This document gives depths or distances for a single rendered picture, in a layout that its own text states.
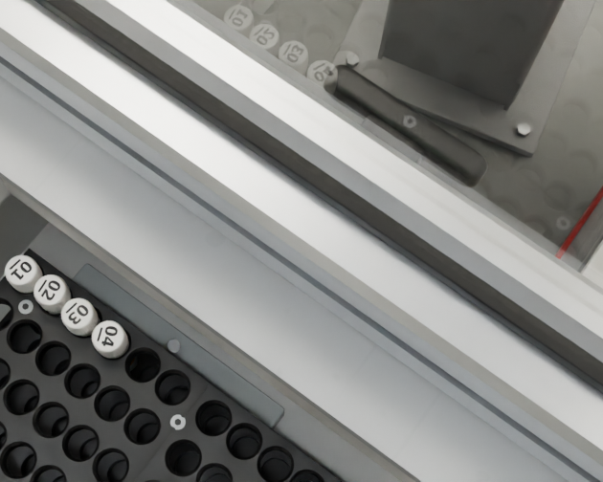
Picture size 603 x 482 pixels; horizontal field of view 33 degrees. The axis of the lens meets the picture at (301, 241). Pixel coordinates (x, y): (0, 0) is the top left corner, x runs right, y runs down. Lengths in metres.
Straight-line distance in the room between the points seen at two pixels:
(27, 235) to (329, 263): 0.20
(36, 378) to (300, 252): 0.13
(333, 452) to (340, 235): 0.16
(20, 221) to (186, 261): 0.12
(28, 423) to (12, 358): 0.03
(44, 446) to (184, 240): 0.09
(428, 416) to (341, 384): 0.03
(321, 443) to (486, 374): 0.16
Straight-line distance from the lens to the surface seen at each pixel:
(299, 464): 0.38
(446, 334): 0.30
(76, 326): 0.39
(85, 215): 0.36
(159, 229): 0.36
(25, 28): 0.35
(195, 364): 0.44
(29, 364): 0.40
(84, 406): 0.39
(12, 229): 0.46
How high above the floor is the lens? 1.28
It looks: 72 degrees down
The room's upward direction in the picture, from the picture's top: 4 degrees clockwise
